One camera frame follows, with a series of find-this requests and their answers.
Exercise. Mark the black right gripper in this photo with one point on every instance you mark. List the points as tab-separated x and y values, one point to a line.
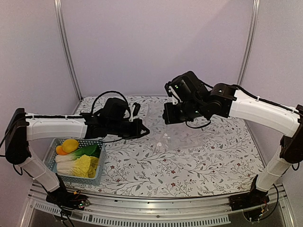
168	116

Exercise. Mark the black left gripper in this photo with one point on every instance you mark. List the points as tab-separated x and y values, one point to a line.
136	133

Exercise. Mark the clear pink zip top bag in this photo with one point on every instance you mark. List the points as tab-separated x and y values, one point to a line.
173	136

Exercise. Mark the yellow lemon toy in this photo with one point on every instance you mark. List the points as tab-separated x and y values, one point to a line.
70	145

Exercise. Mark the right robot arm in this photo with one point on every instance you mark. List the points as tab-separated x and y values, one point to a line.
192	98

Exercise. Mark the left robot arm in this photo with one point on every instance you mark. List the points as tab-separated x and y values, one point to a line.
117	117

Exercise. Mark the green bok choy toy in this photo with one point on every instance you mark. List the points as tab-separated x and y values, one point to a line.
91	151

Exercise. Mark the floral patterned table mat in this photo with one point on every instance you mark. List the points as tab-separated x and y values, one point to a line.
226	162

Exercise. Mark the yellow napa cabbage toy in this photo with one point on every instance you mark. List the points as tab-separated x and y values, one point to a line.
84	166

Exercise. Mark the orange mango toy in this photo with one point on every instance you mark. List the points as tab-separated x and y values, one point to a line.
59	151

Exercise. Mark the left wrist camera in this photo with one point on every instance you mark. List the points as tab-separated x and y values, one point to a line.
134	110

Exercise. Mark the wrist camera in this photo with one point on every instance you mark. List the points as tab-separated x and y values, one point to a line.
171	93
134	110

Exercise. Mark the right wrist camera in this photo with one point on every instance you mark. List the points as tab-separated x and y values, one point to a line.
171	93

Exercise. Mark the front aluminium table rail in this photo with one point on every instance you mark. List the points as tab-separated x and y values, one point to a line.
109	210

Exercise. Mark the right rear aluminium frame post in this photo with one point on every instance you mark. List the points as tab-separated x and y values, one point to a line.
250	40

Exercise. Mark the aluminium frame post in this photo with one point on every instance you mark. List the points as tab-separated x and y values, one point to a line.
250	40
66	48

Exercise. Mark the left rear aluminium frame post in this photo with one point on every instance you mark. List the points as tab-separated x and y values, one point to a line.
66	48

